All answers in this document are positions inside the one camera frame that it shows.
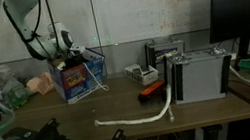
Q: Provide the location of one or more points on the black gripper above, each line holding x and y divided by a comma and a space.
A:
71, 61

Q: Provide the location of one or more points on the blue cardboard box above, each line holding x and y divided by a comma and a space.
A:
80, 83

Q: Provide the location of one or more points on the peach cloth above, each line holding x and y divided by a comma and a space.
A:
41, 84

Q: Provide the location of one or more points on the green clear bag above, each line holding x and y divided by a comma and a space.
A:
14, 92

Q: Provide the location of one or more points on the black clamp with orange trigger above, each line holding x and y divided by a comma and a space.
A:
45, 131

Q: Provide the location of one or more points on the small white device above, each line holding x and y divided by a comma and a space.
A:
148, 76

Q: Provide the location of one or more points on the orange and black tool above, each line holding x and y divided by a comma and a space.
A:
150, 90

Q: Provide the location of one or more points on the grey metal case with label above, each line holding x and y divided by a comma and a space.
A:
155, 50

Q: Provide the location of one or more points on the large grey metal case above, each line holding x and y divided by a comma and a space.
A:
200, 78

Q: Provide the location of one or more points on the desk leg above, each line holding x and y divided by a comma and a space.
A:
199, 139

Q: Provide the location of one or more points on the white power adapter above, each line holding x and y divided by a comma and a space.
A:
232, 55

